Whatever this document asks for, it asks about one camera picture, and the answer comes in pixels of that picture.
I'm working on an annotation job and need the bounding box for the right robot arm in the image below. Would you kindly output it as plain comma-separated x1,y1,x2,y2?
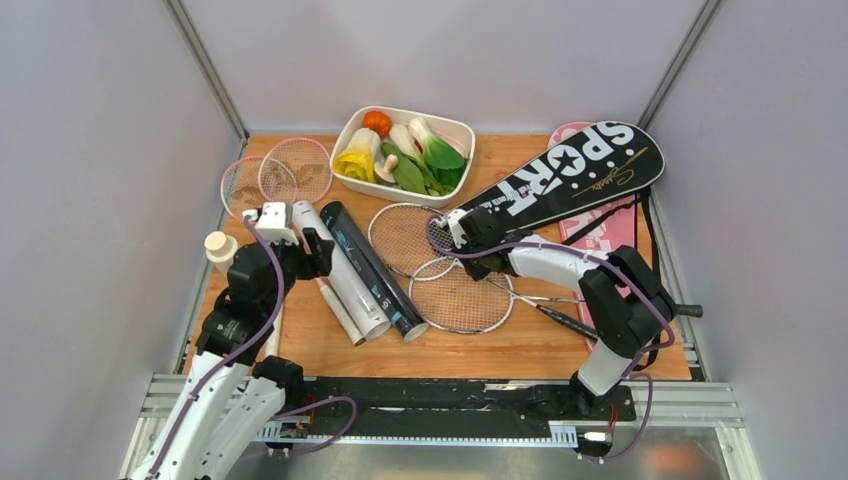
439,207,678,397

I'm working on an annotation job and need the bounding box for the pink racket bag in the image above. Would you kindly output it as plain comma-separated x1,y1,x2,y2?
548,121,638,328

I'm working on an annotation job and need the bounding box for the small white bottle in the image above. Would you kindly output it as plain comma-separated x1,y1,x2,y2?
204,231,239,275

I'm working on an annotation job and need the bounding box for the white racket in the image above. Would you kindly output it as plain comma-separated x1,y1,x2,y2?
409,256,704,336
367,202,601,342

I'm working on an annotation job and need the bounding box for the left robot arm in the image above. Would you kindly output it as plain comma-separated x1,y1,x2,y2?
129,227,335,479

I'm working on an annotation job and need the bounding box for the toy bok choy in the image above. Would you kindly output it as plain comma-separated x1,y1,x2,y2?
384,117,468,196

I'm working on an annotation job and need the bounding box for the toy mushroom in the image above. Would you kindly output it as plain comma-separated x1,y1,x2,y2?
374,154,398,185

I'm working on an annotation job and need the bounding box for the toy pumpkin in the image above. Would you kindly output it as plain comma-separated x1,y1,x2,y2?
361,110,393,138

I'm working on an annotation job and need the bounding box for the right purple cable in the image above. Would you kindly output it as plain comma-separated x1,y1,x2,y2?
425,217,677,462

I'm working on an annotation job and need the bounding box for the toy napa cabbage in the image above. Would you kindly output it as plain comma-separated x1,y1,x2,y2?
332,128,381,183

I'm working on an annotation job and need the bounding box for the black shuttlecock tube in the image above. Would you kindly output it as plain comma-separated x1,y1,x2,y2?
319,201,429,343

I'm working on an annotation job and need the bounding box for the black racket bag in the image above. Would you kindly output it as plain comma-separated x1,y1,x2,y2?
458,121,666,231

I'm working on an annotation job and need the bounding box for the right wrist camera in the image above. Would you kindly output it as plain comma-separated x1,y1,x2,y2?
441,208,468,249

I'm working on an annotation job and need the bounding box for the white shuttlecock tube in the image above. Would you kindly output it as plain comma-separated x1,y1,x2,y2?
292,200,390,340

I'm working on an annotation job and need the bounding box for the purple cable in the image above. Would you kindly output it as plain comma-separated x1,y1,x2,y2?
425,217,677,462
148,215,359,480

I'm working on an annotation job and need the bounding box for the pink racket front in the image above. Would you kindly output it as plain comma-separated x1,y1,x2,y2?
215,156,297,365

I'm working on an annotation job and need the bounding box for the white vegetable tray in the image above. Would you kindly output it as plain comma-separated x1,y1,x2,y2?
329,106,476,207

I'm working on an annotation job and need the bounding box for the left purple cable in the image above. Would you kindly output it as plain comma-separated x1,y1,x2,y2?
148,215,359,480

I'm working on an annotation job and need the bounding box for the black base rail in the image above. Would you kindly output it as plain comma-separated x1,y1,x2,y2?
142,374,664,458

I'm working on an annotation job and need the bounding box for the toy green leaf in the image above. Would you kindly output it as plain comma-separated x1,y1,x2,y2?
380,143,430,195

